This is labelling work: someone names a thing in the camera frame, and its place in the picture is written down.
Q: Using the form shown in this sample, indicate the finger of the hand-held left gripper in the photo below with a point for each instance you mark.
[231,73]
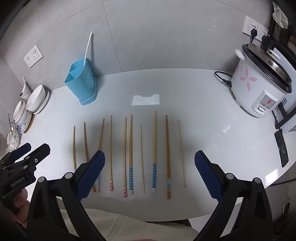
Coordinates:
[39,154]
[23,149]

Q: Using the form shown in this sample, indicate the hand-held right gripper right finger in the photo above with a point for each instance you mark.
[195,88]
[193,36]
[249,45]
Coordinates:
[208,178]

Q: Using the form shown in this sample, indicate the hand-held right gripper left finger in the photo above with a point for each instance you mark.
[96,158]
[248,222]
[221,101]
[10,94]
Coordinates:
[92,176]

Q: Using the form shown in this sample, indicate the set of wooden chopsticks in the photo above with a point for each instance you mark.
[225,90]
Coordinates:
[111,139]

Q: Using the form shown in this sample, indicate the blue-dotted bamboo chopstick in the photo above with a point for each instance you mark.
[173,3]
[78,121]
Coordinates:
[154,139]

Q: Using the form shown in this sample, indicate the blue plastic utensil holder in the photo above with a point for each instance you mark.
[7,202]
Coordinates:
[81,88]

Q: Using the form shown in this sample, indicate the person's left hand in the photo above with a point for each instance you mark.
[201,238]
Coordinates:
[23,206]

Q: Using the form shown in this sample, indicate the white cup with green print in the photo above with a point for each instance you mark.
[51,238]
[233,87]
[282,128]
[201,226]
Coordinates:
[13,136]

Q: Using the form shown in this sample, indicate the round wooden coaster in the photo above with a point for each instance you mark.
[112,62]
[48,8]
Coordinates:
[30,125]

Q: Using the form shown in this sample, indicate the blue and white patterned bowl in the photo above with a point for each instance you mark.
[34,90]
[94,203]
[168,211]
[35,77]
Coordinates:
[23,122]

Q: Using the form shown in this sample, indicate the white bowl with dark rim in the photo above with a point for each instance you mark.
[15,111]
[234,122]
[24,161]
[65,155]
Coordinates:
[19,111]

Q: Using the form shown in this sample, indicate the large white bowl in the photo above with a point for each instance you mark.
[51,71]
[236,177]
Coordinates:
[34,98]

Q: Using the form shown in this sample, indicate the white ribbed dish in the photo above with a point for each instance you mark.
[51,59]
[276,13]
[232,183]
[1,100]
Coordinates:
[45,102]

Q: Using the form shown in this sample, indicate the black remote control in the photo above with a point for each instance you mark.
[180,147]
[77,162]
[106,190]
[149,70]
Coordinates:
[281,148]

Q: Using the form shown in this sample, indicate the white rice cooker pink flowers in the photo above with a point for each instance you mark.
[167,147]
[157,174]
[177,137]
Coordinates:
[249,88]

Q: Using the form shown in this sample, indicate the chopsticks inside blue holder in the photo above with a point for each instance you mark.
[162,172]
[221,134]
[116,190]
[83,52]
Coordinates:
[89,46]

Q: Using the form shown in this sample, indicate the black power plug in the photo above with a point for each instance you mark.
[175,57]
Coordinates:
[266,41]
[253,33]

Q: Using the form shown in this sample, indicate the clear plastic bag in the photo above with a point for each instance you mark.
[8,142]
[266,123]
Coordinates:
[280,15]

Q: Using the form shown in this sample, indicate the white wall socket plate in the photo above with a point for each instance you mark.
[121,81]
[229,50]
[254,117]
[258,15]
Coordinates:
[37,52]
[248,23]
[29,61]
[263,31]

